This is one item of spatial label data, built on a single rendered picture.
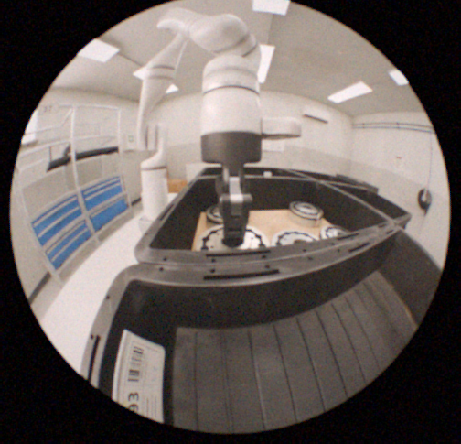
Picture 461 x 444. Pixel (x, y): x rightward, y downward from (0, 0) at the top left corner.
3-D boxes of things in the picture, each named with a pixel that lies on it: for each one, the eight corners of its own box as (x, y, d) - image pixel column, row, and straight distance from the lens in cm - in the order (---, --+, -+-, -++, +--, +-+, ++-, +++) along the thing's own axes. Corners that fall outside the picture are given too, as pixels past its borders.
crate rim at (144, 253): (137, 278, 13) (124, 259, 11) (194, 186, 37) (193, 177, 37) (391, 234, 34) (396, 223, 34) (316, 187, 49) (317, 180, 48)
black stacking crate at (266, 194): (174, 317, 20) (130, 263, 11) (198, 216, 40) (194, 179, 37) (369, 269, 38) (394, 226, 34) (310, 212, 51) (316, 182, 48)
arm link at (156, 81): (145, 73, 52) (174, 73, 52) (138, 146, 55) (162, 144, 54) (143, 68, 43) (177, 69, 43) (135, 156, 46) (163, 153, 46)
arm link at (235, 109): (306, 139, 15) (304, 88, 17) (192, 131, 13) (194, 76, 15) (274, 142, 23) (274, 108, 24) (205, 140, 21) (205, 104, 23)
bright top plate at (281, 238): (282, 277, 18) (283, 275, 17) (263, 232, 24) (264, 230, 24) (337, 264, 23) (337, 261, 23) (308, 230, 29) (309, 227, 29)
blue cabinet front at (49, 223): (55, 269, 196) (30, 222, 185) (91, 234, 204) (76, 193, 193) (56, 270, 194) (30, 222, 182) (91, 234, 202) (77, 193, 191)
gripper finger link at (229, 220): (219, 190, 11) (222, 227, 16) (219, 206, 10) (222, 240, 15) (251, 189, 12) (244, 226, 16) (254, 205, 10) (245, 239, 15)
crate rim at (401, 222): (391, 234, 34) (396, 223, 34) (316, 187, 49) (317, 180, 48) (411, 220, 73) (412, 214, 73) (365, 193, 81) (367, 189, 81)
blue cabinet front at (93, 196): (95, 232, 207) (80, 190, 196) (126, 209, 240) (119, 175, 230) (95, 232, 204) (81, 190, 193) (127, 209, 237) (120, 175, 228)
